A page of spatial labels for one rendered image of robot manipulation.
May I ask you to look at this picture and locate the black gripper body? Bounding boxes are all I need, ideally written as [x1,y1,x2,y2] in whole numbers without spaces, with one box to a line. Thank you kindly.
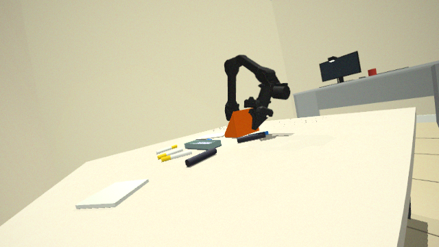
[248,95,273,117]

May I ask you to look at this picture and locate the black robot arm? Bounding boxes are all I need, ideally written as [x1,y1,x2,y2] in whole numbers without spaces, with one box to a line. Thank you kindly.
[224,55,290,121]

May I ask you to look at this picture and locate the white flat rectangular slab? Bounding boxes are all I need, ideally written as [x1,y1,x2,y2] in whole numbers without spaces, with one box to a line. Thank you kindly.
[75,178,149,209]

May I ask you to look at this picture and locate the keyboard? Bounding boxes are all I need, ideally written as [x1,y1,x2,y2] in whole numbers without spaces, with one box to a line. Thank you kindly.
[184,139,222,150]

